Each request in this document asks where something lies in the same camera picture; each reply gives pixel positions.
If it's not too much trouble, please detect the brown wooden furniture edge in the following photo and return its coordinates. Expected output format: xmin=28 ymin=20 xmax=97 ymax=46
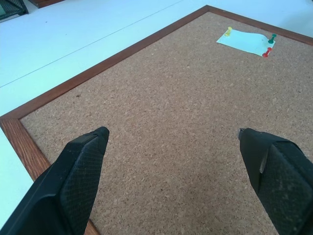
xmin=29 ymin=0 xmax=66 ymax=8

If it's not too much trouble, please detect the wood-framed cork board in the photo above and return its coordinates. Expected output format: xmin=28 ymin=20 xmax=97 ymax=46
xmin=0 ymin=5 xmax=313 ymax=235

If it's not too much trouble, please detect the pale green paper note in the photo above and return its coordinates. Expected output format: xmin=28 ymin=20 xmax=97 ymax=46
xmin=216 ymin=30 xmax=276 ymax=57

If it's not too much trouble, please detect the black mesh desk organizer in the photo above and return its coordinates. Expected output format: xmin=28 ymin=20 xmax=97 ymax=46
xmin=0 ymin=0 xmax=29 ymax=23

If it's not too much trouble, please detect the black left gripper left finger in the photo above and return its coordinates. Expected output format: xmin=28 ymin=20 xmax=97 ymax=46
xmin=0 ymin=126 xmax=110 ymax=235

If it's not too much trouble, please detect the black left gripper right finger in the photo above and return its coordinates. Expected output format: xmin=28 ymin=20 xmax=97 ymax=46
xmin=237 ymin=127 xmax=313 ymax=235

